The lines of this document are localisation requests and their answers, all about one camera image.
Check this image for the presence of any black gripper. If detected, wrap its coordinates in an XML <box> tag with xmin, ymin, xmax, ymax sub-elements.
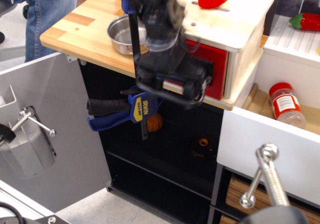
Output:
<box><xmin>136</xmin><ymin>33</ymin><xmax>212</xmax><ymax>101</ymax></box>

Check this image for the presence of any black metal drawer handle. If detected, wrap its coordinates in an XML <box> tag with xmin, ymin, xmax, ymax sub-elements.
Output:
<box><xmin>134</xmin><ymin>60</ymin><xmax>210</xmax><ymax>109</ymax></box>

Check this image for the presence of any red front wooden drawer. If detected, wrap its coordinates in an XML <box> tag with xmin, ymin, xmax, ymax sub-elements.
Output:
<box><xmin>186</xmin><ymin>40</ymin><xmax>229</xmax><ymax>100</ymax></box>

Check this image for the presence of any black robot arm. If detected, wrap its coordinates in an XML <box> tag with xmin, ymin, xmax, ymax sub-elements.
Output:
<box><xmin>121</xmin><ymin>0</ymin><xmax>213</xmax><ymax>106</ymax></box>

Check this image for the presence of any white wooden box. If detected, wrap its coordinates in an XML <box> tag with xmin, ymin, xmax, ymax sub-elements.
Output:
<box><xmin>178</xmin><ymin>0</ymin><xmax>274</xmax><ymax>110</ymax></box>

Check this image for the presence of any white open kitchen drawer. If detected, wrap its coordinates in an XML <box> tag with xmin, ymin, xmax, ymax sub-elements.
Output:
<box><xmin>217</xmin><ymin>54</ymin><xmax>320</xmax><ymax>206</ymax></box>

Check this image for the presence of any blue Irwin bar clamp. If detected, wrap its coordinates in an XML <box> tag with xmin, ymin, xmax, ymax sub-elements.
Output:
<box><xmin>86</xmin><ymin>0</ymin><xmax>168</xmax><ymax>141</ymax></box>

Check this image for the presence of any small orange toy pumpkin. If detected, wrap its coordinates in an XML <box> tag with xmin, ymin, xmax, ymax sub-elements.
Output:
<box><xmin>147</xmin><ymin>113</ymin><xmax>164</xmax><ymax>132</ymax></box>

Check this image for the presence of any black round lid orange knob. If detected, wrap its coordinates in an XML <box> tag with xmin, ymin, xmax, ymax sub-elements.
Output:
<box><xmin>188</xmin><ymin>134</ymin><xmax>219</xmax><ymax>160</ymax></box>

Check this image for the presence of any stainless steel pot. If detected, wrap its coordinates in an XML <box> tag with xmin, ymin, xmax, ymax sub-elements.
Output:
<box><xmin>107</xmin><ymin>15</ymin><xmax>149</xmax><ymax>56</ymax></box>

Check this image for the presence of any black shelf cabinet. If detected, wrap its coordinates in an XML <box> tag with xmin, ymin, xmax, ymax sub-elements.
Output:
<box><xmin>78</xmin><ymin>58</ymin><xmax>226</xmax><ymax>224</ymax></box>

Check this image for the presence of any red capped spice jar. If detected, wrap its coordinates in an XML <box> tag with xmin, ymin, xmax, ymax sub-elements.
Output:
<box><xmin>269</xmin><ymin>82</ymin><xmax>307</xmax><ymax>129</ymax></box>

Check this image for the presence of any white toy sink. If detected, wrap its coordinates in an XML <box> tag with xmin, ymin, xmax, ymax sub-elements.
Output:
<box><xmin>264</xmin><ymin>16</ymin><xmax>320</xmax><ymax>67</ymax></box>

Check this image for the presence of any grey cabinet door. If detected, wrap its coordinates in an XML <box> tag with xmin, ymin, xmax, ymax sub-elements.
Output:
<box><xmin>0</xmin><ymin>53</ymin><xmax>110</xmax><ymax>212</ymax></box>

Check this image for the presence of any red toy chili pepper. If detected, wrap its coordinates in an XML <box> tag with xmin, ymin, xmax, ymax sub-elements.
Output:
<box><xmin>289</xmin><ymin>13</ymin><xmax>320</xmax><ymax>32</ymax></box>

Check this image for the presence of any person in blue jeans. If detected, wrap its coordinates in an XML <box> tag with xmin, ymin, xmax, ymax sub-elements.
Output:
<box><xmin>5</xmin><ymin>0</ymin><xmax>77</xmax><ymax>62</ymax></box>

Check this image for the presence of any right silver screw clamp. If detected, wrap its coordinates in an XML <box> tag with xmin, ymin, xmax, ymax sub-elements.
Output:
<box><xmin>239</xmin><ymin>143</ymin><xmax>309</xmax><ymax>223</ymax></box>

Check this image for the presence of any silver screw clamp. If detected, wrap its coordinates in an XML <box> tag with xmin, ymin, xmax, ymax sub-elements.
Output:
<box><xmin>239</xmin><ymin>143</ymin><xmax>309</xmax><ymax>223</ymax></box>
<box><xmin>0</xmin><ymin>110</ymin><xmax>57</xmax><ymax>149</ymax></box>

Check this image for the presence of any left silver screw clamp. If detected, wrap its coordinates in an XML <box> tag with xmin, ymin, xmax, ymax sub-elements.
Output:
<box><xmin>0</xmin><ymin>110</ymin><xmax>57</xmax><ymax>149</ymax></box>

